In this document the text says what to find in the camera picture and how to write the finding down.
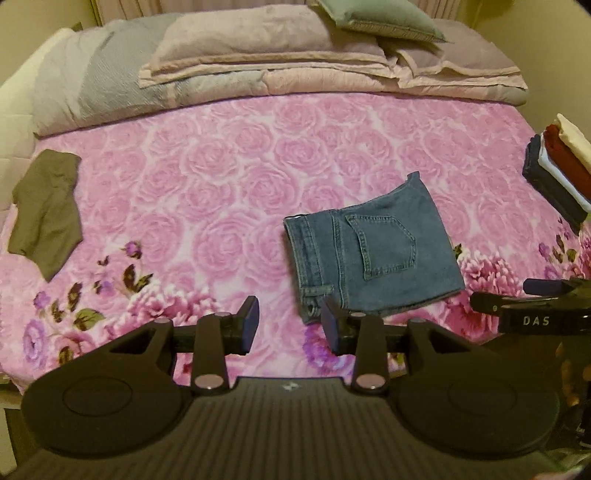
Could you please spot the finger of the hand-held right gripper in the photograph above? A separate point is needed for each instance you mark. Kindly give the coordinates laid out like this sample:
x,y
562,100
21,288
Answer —
x,y
489,302
540,286

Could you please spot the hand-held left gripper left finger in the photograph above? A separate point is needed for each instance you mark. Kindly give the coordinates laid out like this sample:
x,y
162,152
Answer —
x,y
251,323

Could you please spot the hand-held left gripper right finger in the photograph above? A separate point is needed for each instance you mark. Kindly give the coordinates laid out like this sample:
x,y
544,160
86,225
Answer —
x,y
330,325

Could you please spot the blue denim jeans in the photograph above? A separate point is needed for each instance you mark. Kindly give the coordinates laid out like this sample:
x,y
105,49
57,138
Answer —
x,y
392,258

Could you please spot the stack of folded clothes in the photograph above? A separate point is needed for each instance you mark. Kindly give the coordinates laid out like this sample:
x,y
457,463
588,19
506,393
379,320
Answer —
x,y
554,194

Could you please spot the white folded garment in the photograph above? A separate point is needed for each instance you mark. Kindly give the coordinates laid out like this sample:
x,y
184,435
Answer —
x,y
561,177

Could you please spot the dark red folded garment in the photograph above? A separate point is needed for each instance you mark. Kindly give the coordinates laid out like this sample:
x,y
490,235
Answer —
x,y
568,159

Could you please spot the cream folded garment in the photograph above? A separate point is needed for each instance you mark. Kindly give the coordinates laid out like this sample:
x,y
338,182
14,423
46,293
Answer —
x,y
577,136

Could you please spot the pink floral blanket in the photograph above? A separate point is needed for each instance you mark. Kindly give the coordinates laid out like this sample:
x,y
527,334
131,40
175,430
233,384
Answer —
x,y
231,161

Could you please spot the olive green garment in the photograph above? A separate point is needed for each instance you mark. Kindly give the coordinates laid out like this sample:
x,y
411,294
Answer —
x,y
46,217

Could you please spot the lilac pillow with pink trim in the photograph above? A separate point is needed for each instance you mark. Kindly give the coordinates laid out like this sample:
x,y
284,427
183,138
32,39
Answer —
x,y
461,55

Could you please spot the pink folded blanket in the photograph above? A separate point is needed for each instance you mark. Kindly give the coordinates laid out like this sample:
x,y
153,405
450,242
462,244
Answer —
x,y
254,41

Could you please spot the grey and pink duvet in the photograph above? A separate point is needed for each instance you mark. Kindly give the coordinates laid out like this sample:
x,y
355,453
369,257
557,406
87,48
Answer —
x,y
101,83

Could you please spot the grey-green pillow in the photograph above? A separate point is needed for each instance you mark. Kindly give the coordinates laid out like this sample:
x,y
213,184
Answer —
x,y
378,16

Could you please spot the pink curtain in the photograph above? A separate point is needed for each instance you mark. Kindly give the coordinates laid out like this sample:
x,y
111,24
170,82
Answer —
x,y
138,4

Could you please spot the white bed frame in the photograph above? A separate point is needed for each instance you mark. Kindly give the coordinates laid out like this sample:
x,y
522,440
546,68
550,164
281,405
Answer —
x,y
9,415

